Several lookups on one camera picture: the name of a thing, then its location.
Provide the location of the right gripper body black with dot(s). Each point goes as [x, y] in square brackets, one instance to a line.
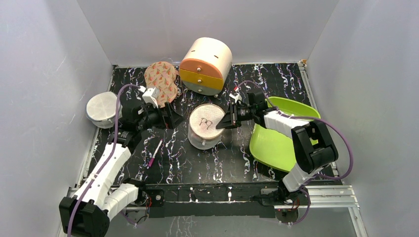
[233, 114]

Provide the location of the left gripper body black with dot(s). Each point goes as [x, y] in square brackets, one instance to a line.
[153, 118]

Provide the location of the white mesh laundry bag beige zipper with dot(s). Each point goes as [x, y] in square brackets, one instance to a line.
[202, 131]

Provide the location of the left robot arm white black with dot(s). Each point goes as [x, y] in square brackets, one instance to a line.
[89, 211]

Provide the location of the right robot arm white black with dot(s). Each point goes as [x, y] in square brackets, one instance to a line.
[313, 146]

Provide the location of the white mesh laundry bag grey trim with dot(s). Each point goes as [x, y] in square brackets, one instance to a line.
[101, 109]

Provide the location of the pink white marker pen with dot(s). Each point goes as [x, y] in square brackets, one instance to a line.
[150, 163]

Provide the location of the peach patterned fabric pouch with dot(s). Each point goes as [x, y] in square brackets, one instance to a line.
[162, 75]

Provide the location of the green plastic basin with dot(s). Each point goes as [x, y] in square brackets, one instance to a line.
[272, 148]

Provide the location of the round drawer cabinet orange yellow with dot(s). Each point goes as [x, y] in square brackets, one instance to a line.
[205, 67]

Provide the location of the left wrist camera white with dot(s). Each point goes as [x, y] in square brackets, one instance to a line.
[150, 96]

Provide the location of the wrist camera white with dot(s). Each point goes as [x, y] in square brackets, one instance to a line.
[150, 96]
[236, 97]

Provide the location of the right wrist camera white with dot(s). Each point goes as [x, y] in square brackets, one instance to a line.
[236, 97]

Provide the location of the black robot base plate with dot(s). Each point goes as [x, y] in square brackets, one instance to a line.
[211, 199]

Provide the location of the aluminium frame rail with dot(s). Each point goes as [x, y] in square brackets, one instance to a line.
[332, 196]

